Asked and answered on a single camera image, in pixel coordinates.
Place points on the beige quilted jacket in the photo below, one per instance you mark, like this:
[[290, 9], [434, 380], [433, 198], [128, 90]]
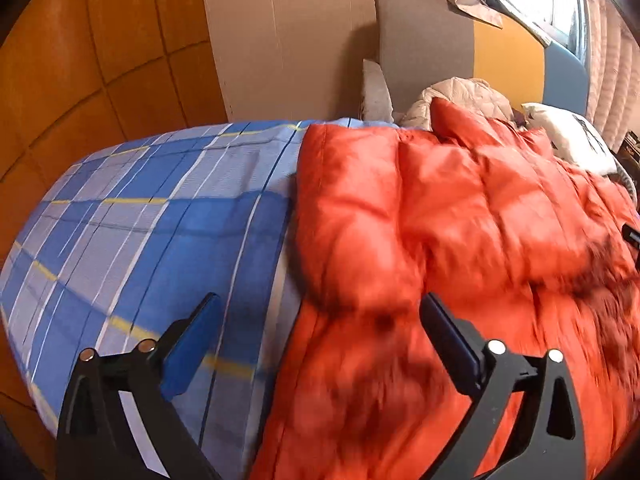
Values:
[[465, 92]]

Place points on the blue plaid bedsheet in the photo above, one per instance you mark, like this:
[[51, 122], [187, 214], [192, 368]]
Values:
[[150, 240]]

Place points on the grey yellow blue headboard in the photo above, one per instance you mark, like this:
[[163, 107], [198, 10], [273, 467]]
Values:
[[425, 45]]

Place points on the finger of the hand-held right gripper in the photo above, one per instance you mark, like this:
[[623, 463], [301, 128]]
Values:
[[632, 237]]

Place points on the grey pillow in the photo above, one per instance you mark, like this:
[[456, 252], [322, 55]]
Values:
[[375, 90]]

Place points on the wooden wardrobe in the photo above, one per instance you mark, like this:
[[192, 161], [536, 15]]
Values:
[[100, 35]]

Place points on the hanging patterned curtain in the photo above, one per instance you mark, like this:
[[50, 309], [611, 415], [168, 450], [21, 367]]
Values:
[[610, 60]]

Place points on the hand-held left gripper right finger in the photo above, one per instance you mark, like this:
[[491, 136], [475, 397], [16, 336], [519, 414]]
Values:
[[452, 345]]

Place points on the white printed pillow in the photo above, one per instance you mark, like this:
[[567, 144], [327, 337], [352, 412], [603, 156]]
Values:
[[565, 130]]

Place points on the orange down jacket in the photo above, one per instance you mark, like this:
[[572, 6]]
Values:
[[425, 200]]

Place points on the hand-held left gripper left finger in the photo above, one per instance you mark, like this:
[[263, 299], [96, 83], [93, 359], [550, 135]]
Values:
[[192, 345]]

